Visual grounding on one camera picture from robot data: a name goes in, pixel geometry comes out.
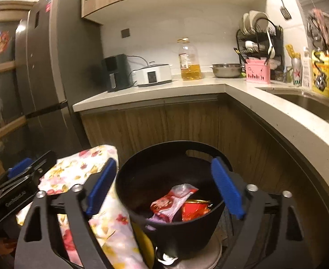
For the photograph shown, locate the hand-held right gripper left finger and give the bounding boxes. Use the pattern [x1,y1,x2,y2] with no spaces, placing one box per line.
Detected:
[15,157,117,269]

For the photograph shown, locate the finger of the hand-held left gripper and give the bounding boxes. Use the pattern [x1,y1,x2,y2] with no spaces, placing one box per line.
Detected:
[0,150,58,192]
[7,158,33,178]

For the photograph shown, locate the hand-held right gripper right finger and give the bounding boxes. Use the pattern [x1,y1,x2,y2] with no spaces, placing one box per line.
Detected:
[211,157,316,269]

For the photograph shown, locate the red paper cup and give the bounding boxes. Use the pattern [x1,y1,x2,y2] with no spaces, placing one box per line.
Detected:
[181,200,212,222]

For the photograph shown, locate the red white plastic bag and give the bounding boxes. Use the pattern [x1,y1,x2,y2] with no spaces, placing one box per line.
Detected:
[149,183,200,223]

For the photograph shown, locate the black trash bin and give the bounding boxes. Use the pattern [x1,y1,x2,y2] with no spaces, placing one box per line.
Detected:
[115,141,234,261]

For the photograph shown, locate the floral tablecloth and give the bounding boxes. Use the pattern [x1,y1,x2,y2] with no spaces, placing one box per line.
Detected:
[15,144,149,269]

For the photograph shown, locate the wooden glass door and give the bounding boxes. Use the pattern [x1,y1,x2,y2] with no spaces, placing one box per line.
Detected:
[0,1,33,180]

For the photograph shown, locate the yellow object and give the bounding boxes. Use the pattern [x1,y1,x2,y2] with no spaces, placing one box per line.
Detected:
[132,221,155,269]

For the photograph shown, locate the wooden base cabinet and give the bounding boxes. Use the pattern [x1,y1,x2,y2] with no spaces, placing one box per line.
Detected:
[79,94,329,258]

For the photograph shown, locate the grey refrigerator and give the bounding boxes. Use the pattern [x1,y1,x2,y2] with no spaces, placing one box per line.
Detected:
[15,0,105,157]

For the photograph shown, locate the black air fryer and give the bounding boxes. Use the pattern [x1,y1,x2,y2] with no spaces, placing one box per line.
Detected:
[101,54,133,93]

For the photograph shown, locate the steel basin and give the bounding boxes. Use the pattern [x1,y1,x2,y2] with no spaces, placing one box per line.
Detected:
[210,63,245,78]

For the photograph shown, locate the pink utensil holder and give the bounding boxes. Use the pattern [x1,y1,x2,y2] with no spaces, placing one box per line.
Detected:
[245,59,271,84]

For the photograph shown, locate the white electric cooker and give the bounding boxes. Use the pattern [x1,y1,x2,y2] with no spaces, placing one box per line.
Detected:
[132,62,173,87]

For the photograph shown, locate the steel sink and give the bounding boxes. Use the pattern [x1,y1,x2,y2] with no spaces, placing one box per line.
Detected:
[258,88,329,125]

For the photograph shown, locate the cooking oil bottle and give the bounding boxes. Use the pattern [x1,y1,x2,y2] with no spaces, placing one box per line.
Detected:
[177,38,203,81]

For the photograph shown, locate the silver drink can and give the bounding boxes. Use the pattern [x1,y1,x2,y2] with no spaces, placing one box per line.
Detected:
[291,57,303,86]

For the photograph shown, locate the white detergent bottle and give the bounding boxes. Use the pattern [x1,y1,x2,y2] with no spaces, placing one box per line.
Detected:
[302,47,313,88]

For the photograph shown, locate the spring kitchen faucet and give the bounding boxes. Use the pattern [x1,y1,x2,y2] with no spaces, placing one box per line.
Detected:
[306,13,329,90]

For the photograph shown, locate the white ladle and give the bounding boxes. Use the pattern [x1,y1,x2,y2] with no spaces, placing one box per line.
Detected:
[267,32,275,56]

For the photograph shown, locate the black dish rack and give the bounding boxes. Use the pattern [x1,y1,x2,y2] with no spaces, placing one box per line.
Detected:
[236,11,285,76]

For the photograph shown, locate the yellow detergent bottle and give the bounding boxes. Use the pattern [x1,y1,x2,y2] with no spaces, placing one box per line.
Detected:
[312,49,329,98]

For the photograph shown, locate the white plate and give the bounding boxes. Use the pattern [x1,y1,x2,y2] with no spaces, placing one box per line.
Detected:
[241,13,250,34]
[249,11,269,31]

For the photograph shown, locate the hanging metal spatula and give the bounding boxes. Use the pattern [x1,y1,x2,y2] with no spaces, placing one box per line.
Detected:
[271,0,292,21]

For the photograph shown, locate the pink dish cloth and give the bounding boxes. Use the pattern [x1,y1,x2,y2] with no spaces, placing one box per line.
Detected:
[307,8,329,45]

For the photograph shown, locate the black power cable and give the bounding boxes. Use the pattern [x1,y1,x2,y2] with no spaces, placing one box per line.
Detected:
[127,55,148,75]

